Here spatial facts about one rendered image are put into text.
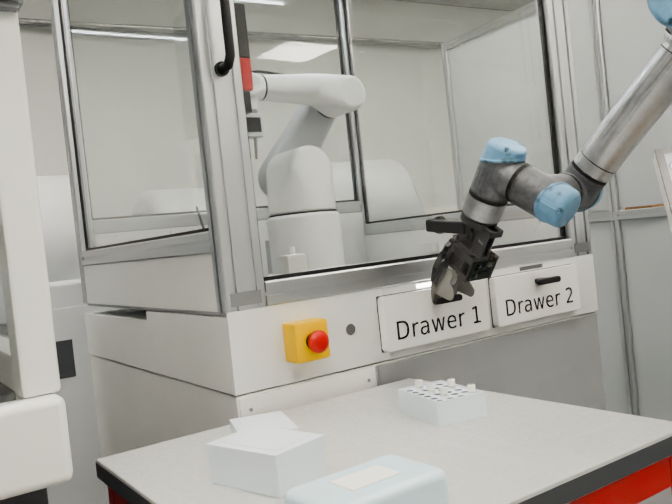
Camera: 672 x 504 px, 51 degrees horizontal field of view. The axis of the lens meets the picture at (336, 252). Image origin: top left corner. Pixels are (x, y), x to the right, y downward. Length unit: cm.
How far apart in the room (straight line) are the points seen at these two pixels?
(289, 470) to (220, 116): 65
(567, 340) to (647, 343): 147
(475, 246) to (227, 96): 53
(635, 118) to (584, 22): 210
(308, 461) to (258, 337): 42
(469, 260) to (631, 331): 202
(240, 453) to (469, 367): 79
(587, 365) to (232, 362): 97
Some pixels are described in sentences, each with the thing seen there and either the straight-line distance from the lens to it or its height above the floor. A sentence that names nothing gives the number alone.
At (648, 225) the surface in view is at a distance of 319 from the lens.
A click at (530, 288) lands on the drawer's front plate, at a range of 169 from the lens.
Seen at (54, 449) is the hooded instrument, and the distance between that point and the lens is 91.
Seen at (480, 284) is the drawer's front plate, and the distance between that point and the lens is 158.
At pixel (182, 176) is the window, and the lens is 141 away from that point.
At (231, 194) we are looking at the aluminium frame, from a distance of 126.
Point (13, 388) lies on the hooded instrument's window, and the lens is 91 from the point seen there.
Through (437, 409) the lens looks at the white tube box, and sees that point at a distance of 108.
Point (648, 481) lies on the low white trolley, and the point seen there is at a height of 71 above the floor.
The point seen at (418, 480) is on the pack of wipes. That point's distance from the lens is 76.
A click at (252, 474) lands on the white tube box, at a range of 90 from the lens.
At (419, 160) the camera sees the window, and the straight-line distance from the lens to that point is 153.
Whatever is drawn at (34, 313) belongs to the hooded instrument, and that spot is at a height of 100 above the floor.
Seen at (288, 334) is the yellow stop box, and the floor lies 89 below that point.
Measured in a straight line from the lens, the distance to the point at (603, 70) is 331.
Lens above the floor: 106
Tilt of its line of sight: 1 degrees down
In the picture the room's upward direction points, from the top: 6 degrees counter-clockwise
